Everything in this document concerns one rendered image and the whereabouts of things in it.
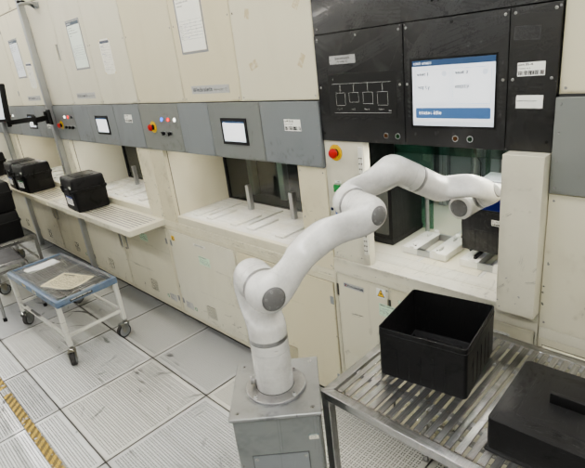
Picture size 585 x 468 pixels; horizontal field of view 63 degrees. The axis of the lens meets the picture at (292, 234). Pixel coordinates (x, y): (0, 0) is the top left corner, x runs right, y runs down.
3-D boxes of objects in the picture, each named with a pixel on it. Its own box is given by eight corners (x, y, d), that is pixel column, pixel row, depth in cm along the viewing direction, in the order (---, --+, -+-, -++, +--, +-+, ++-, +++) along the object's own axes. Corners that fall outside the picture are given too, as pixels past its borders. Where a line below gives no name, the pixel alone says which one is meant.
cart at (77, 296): (19, 326, 375) (-1, 270, 358) (83, 297, 409) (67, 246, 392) (73, 369, 311) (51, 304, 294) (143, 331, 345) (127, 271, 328)
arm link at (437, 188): (442, 150, 148) (503, 181, 162) (404, 171, 160) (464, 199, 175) (444, 175, 144) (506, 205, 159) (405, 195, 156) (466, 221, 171)
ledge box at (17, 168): (16, 191, 460) (6, 164, 450) (45, 183, 478) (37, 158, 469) (28, 194, 440) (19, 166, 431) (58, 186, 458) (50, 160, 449)
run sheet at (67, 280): (37, 286, 326) (36, 285, 326) (64, 272, 346) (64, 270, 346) (70, 291, 313) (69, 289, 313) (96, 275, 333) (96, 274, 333)
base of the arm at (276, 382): (243, 409, 146) (234, 357, 140) (249, 370, 164) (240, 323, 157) (305, 403, 146) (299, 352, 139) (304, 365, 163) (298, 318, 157)
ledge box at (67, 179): (64, 208, 379) (54, 175, 370) (98, 198, 396) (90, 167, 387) (77, 214, 358) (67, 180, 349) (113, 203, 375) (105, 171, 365)
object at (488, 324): (414, 330, 175) (413, 288, 169) (493, 350, 159) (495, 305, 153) (379, 372, 155) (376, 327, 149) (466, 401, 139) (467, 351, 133)
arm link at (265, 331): (257, 353, 141) (245, 280, 132) (237, 325, 157) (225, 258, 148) (293, 339, 145) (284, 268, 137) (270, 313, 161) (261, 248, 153)
